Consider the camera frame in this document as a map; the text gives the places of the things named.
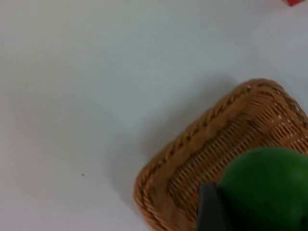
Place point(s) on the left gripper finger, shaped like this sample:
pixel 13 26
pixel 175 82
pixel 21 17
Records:
pixel 210 211

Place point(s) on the green ball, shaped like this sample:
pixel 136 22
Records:
pixel 267 190

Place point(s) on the brown wicker basket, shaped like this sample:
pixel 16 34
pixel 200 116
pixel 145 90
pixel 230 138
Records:
pixel 216 134

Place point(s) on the red cube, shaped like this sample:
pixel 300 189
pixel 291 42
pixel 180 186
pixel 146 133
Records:
pixel 293 2

